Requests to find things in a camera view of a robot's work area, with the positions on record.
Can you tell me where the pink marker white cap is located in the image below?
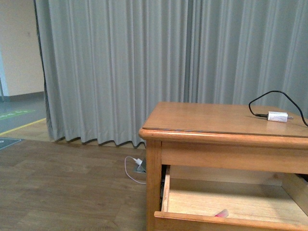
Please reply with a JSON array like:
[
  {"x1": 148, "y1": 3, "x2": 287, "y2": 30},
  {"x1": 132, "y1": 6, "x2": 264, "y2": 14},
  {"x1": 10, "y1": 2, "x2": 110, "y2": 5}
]
[{"x1": 214, "y1": 209, "x2": 229, "y2": 218}]

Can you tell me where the white floor charger plug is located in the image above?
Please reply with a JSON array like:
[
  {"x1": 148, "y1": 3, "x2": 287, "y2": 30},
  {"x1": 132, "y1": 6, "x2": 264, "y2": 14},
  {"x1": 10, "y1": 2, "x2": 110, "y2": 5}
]
[{"x1": 133, "y1": 158, "x2": 142, "y2": 166}]

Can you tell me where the grey curtain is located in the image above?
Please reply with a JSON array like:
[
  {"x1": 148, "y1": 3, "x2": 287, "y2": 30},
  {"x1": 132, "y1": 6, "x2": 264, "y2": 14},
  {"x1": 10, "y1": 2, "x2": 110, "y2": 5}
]
[{"x1": 35, "y1": 0, "x2": 308, "y2": 145}]

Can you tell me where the wooden nightstand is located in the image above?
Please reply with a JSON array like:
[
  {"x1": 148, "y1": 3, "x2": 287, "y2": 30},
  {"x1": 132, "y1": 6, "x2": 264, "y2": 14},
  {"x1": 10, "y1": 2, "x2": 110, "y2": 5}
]
[{"x1": 139, "y1": 102, "x2": 308, "y2": 231}]

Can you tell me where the metal floor outlet box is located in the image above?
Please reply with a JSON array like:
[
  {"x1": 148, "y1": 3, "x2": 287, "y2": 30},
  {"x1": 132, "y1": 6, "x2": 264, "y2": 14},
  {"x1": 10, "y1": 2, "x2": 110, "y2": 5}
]
[{"x1": 134, "y1": 158, "x2": 146, "y2": 173}]

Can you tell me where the black charger cable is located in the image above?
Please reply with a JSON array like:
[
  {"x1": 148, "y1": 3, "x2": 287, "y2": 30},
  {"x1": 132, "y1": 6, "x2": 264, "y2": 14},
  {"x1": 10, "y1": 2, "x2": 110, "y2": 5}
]
[{"x1": 248, "y1": 90, "x2": 308, "y2": 127}]

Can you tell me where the wooden drawer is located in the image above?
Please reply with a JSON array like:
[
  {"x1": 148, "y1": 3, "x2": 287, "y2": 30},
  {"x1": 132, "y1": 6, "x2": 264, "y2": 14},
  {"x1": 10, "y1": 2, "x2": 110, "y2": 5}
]
[{"x1": 154, "y1": 166, "x2": 308, "y2": 231}]

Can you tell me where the white charger adapter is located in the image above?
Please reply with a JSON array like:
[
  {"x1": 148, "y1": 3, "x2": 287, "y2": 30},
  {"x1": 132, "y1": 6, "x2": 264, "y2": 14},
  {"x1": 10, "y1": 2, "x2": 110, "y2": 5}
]
[{"x1": 267, "y1": 111, "x2": 293, "y2": 123}]

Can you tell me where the white floor cable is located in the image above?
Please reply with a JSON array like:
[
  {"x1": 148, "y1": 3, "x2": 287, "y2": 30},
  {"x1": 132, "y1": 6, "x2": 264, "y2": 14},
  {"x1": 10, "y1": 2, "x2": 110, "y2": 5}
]
[{"x1": 124, "y1": 156, "x2": 147, "y2": 185}]

